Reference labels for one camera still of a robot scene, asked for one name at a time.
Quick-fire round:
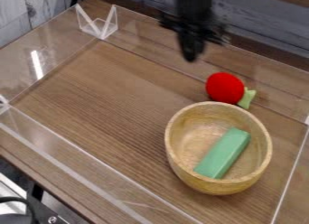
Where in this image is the black table leg bracket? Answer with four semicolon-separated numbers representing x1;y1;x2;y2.
26;183;69;224

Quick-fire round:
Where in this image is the clear acrylic corner bracket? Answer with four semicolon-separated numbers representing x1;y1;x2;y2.
75;5;117;40

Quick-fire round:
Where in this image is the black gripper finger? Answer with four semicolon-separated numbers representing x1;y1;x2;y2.
178;31;199;62
198;33;206;54

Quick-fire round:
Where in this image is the clear acrylic tray enclosure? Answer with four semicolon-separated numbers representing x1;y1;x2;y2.
0;7;309;224

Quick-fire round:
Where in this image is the wooden bowl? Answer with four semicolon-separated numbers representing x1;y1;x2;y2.
164;101;273;195

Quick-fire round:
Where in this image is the green rectangular block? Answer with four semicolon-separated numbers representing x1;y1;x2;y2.
192;128;251;179

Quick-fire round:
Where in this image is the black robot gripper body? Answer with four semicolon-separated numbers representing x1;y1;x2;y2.
159;0;228;44

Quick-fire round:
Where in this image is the black cable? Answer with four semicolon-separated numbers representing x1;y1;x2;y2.
0;196;37;224

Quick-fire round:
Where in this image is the red plush strawberry toy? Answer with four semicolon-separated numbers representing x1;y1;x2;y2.
204;72;257;109

